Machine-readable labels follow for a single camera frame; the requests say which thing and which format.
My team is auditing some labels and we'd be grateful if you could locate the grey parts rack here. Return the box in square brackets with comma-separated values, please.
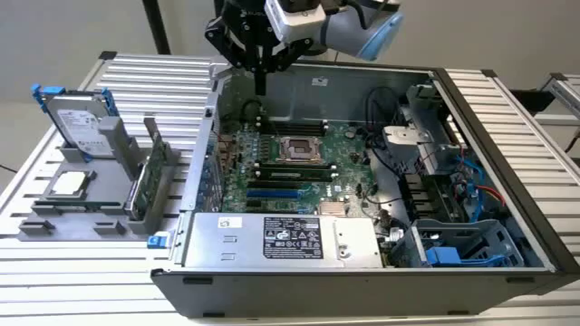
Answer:
[16, 117, 183, 242]

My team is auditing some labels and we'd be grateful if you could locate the blue bay handle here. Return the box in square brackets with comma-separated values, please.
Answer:
[426, 246, 511, 269]

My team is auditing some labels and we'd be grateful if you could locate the small silver chipset heatsink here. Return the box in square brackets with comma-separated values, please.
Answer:
[319, 202, 350, 217]

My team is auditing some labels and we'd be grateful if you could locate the green motherboard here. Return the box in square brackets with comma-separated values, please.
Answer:
[219, 120, 378, 215]

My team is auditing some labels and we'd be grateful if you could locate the grey open PC case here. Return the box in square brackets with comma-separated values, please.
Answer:
[148, 56, 580, 320]

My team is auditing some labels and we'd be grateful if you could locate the blue expansion slot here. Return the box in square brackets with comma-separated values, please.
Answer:
[247, 188, 304, 201]

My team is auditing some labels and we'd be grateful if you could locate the silver power supply unit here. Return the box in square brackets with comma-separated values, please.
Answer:
[180, 212, 384, 269]

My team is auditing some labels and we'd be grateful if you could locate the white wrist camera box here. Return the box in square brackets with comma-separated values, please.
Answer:
[264, 0, 328, 43]

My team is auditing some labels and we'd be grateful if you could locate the aluminium side frame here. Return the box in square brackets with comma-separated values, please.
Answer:
[534, 73, 580, 153]

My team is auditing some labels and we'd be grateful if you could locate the green RAM stick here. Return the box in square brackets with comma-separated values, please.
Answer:
[35, 200, 123, 213]
[260, 168, 335, 180]

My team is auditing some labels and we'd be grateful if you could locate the blue data wire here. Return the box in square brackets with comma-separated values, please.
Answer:
[452, 154, 488, 225]

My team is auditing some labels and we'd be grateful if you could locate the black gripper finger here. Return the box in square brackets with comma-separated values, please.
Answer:
[262, 39, 315, 96]
[203, 18, 263, 96]

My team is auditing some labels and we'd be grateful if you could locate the silver metal drive cage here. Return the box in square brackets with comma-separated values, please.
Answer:
[383, 84, 468, 174]

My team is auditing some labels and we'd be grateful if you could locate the black stand pole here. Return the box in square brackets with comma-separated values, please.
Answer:
[143, 0, 172, 55]

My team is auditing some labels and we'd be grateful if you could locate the silver CPU chip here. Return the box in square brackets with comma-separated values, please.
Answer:
[48, 171, 90, 197]

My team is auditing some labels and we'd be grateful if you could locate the CPU socket metal frame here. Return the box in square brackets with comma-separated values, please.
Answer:
[270, 135, 326, 163]

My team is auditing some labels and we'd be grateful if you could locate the grey disk bay cage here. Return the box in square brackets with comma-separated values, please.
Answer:
[390, 219, 530, 269]

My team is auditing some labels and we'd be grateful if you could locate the hard disk blue carrier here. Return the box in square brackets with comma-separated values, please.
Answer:
[30, 83, 120, 164]

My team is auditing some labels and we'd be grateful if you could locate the red data wire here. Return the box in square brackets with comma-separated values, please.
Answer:
[480, 185, 507, 206]

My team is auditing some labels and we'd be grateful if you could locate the green graphics card black cooler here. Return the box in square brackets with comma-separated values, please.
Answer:
[124, 117, 167, 221]

